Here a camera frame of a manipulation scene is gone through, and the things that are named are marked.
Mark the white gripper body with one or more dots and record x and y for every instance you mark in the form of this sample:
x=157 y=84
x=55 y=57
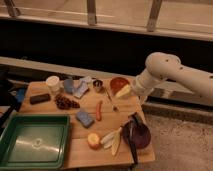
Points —
x=143 y=84

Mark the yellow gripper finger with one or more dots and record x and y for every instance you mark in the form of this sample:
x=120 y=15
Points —
x=124 y=91

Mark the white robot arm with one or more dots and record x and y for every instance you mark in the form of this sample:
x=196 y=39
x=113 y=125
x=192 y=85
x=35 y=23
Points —
x=160 y=67

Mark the small metal cup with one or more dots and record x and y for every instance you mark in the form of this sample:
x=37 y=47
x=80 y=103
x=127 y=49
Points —
x=98 y=85

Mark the blue cup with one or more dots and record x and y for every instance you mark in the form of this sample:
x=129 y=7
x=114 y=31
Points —
x=68 y=85

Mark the white plastic cup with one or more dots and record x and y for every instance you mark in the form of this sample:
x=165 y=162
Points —
x=53 y=83

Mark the orange bowl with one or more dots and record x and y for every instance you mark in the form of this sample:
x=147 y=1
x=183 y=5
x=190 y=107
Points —
x=117 y=84

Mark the orange carrot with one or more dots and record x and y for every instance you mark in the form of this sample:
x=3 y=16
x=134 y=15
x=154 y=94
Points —
x=98 y=111

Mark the black spatula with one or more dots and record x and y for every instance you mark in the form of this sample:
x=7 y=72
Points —
x=135 y=122

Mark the wooden cutting board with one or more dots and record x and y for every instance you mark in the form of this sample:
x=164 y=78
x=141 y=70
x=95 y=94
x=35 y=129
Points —
x=79 y=154

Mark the light blue cloth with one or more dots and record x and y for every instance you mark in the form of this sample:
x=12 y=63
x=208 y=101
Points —
x=82 y=87

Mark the dark purple bowl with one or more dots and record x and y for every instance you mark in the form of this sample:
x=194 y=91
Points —
x=141 y=135

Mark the yellow orange fruit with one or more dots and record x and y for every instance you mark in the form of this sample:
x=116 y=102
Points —
x=93 y=140

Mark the bunch of dark grapes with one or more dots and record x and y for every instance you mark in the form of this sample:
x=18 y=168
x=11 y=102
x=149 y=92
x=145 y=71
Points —
x=65 y=103

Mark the black rectangular block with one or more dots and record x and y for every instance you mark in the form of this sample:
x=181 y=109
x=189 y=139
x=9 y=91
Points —
x=39 y=98

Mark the blue object at left edge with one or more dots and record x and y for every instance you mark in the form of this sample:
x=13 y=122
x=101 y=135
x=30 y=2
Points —
x=20 y=94

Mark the green plastic tray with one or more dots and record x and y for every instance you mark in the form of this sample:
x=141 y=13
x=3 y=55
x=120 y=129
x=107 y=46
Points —
x=31 y=142

